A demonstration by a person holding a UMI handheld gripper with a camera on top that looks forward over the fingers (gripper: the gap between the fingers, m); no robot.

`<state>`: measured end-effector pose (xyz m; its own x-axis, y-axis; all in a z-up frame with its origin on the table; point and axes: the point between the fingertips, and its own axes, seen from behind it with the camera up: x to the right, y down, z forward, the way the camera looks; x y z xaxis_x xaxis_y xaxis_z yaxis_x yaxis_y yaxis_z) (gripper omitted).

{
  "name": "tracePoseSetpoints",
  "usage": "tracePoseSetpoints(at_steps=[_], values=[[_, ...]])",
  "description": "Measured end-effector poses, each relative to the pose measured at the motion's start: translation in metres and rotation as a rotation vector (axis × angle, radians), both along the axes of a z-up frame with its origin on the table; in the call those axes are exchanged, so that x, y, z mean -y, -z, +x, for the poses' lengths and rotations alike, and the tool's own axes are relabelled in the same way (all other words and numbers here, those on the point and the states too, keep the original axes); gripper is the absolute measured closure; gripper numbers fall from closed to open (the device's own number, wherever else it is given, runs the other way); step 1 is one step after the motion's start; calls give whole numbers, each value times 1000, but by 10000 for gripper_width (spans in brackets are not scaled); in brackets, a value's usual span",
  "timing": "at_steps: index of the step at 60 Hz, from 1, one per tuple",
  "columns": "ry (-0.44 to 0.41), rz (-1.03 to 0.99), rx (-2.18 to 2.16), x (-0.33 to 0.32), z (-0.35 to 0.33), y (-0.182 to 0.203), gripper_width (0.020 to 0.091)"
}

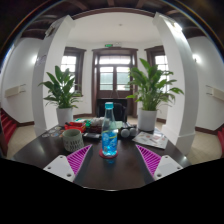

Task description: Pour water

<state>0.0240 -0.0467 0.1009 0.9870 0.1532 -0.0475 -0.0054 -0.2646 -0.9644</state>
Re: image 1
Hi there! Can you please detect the box of small packets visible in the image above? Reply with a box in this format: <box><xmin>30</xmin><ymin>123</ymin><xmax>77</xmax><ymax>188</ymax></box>
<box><xmin>84</xmin><ymin>118</ymin><xmax>103</xmax><ymax>134</ymax></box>

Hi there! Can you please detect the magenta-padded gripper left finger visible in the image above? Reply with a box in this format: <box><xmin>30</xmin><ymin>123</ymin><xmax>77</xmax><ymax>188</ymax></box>
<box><xmin>43</xmin><ymin>144</ymin><xmax>94</xmax><ymax>183</ymax></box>

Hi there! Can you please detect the wall lamp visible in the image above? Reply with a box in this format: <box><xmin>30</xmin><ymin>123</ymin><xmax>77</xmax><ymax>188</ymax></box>
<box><xmin>192</xmin><ymin>53</ymin><xmax>202</xmax><ymax>64</ymax></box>

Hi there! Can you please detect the black chair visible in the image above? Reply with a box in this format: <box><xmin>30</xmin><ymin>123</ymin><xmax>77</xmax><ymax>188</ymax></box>
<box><xmin>97</xmin><ymin>102</ymin><xmax>128</xmax><ymax>124</ymax></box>

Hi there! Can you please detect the clear bottle with teal cap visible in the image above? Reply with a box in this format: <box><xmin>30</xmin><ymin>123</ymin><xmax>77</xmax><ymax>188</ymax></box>
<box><xmin>100</xmin><ymin>101</ymin><xmax>119</xmax><ymax>158</ymax></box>

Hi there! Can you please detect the white patterned cup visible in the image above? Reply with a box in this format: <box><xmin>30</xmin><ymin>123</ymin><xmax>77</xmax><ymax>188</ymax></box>
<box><xmin>62</xmin><ymin>128</ymin><xmax>85</xmax><ymax>153</ymax></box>

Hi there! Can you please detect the printed magazine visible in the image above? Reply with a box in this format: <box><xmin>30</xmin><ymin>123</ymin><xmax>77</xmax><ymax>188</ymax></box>
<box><xmin>132</xmin><ymin>130</ymin><xmax>169</xmax><ymax>150</ymax></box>

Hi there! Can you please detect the large potted plant, white pot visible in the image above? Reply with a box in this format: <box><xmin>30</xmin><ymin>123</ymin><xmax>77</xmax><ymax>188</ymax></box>
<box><xmin>125</xmin><ymin>58</ymin><xmax>185</xmax><ymax>132</ymax></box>

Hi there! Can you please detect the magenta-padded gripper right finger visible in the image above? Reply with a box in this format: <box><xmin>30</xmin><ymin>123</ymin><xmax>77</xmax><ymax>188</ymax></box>
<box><xmin>134</xmin><ymin>144</ymin><xmax>184</xmax><ymax>182</ymax></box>

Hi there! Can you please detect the grey round-headed microphone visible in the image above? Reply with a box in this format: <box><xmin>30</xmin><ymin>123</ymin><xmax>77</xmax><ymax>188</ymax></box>
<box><xmin>119</xmin><ymin>128</ymin><xmax>131</xmax><ymax>139</ymax></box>
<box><xmin>128</xmin><ymin>126</ymin><xmax>138</xmax><ymax>138</ymax></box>

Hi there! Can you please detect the small potted plant, white pot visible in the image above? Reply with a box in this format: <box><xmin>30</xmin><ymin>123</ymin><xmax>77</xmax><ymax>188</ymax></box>
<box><xmin>38</xmin><ymin>65</ymin><xmax>84</xmax><ymax>127</ymax></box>

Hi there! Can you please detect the red plastic tray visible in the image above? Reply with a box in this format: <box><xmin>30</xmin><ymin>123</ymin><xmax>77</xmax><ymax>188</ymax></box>
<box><xmin>64</xmin><ymin>121</ymin><xmax>87</xmax><ymax>134</ymax></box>

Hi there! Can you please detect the dark wooden glazed door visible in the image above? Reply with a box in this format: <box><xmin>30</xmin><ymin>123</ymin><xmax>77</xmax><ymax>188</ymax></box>
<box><xmin>91</xmin><ymin>47</ymin><xmax>139</xmax><ymax>118</ymax></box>

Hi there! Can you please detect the flat black device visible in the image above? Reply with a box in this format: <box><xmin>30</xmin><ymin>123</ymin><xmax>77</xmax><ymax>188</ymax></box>
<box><xmin>82</xmin><ymin>132</ymin><xmax>102</xmax><ymax>141</ymax></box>

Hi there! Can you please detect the white wall-mounted unit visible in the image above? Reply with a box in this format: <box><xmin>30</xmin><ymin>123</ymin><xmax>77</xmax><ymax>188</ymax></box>
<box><xmin>3</xmin><ymin>84</ymin><xmax>27</xmax><ymax>98</ymax></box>
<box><xmin>205</xmin><ymin>84</ymin><xmax>224</xmax><ymax>102</ymax></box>

